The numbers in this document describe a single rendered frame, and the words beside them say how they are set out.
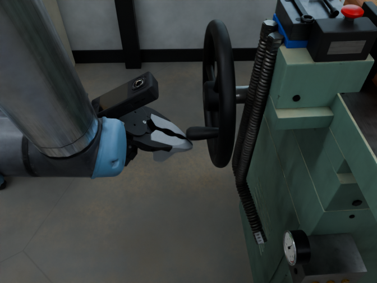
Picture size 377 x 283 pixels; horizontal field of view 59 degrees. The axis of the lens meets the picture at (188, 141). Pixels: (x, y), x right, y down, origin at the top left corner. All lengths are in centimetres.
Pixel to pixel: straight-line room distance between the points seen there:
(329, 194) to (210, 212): 87
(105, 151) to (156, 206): 107
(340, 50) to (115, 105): 33
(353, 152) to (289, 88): 13
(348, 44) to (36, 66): 41
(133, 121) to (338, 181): 35
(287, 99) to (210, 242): 91
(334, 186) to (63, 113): 45
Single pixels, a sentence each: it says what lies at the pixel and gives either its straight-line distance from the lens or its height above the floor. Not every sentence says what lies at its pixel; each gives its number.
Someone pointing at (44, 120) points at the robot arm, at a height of 104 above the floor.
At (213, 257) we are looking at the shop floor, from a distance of 135.
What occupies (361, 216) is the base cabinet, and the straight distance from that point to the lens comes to 72.
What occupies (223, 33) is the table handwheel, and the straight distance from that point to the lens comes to 58.
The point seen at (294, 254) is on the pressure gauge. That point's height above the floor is 68.
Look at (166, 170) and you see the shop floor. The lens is 156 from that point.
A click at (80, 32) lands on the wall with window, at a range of 217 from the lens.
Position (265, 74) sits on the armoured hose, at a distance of 58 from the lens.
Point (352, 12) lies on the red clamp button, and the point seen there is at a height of 102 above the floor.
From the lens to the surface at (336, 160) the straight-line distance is 60.
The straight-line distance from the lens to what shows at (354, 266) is 74.
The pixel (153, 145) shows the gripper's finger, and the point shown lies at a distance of 53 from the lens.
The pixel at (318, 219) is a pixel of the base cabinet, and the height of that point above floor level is 68.
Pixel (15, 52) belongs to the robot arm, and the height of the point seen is 112.
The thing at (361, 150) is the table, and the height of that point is 89.
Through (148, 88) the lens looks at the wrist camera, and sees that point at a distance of 49.
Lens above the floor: 124
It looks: 48 degrees down
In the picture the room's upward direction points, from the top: straight up
